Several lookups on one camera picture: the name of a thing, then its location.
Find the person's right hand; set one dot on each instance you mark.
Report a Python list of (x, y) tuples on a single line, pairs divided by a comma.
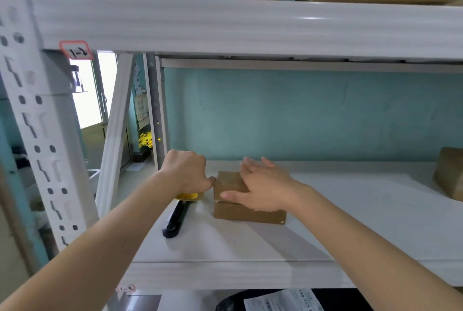
[(269, 189)]

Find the person's left hand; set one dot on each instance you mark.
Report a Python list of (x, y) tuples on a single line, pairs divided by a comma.
[(184, 171)]

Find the person's right thumb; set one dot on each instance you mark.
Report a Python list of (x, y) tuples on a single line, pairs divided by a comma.
[(233, 196)]

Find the person's left thumb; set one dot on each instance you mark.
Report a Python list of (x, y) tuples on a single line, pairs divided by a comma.
[(212, 181)]

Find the small brown cardboard box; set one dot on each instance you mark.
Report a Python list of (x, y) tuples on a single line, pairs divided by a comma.
[(249, 213)]

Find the person's left forearm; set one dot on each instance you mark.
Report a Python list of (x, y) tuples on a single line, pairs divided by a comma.
[(94, 249)]

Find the person's right forearm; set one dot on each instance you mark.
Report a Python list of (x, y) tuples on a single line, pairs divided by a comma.
[(365, 253)]

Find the yellow flowers bunch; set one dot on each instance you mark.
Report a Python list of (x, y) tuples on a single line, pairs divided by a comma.
[(145, 140)]

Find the white shipping label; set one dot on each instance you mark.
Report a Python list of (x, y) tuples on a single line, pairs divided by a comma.
[(284, 301)]

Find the red-bordered shelf sticker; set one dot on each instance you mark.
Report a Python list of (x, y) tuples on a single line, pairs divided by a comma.
[(125, 289), (76, 50)]

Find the white metal shelving rack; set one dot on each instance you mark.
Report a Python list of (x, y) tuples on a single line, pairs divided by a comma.
[(217, 25)]

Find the black plastic parcel bag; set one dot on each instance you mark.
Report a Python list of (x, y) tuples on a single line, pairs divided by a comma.
[(361, 300)]

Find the plain brown cardboard box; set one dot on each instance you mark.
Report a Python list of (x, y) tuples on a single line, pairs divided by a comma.
[(452, 173)]

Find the paper notice on wall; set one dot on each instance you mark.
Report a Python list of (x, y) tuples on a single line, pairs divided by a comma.
[(141, 108)]

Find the window with metal frame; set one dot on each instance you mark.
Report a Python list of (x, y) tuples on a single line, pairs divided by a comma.
[(90, 90)]

